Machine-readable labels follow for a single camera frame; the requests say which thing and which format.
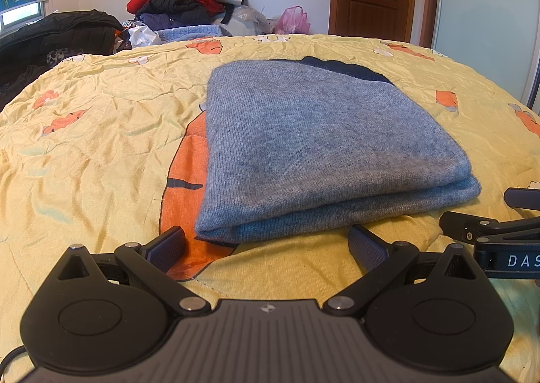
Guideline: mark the window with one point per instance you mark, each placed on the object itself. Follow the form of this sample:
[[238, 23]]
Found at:
[[21, 15]]

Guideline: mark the grey sweater with navy sleeves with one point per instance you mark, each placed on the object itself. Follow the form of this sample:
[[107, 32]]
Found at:
[[316, 146]]

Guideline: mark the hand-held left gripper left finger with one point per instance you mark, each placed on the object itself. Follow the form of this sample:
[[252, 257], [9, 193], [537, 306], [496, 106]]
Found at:
[[166, 246]]

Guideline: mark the pink plastic bag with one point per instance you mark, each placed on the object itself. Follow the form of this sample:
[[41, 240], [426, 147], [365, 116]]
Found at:
[[293, 20]]

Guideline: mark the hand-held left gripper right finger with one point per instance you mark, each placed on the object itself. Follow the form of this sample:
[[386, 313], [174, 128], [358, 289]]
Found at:
[[367, 248]]

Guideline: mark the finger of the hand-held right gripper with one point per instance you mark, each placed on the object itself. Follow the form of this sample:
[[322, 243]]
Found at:
[[464, 224], [523, 198]]

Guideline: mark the clear plastic bag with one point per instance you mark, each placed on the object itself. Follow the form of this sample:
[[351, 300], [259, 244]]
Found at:
[[249, 19]]

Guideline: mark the yellow printed bedspread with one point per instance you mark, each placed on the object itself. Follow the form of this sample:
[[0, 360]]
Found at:
[[97, 134]]

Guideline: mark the black coat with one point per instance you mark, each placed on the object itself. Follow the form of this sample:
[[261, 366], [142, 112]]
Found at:
[[50, 39]]

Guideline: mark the dark puffer jacket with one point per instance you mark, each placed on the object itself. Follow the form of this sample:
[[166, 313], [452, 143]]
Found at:
[[179, 8]]

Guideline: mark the light blue knit cloth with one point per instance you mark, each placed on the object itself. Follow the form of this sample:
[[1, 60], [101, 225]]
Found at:
[[190, 33]]

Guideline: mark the white crumpled paper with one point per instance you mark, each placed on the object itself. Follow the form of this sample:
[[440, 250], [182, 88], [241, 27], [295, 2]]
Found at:
[[141, 36]]

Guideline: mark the glass wardrobe sliding door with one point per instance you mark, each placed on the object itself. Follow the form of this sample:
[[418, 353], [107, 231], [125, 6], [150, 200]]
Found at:
[[485, 7]]

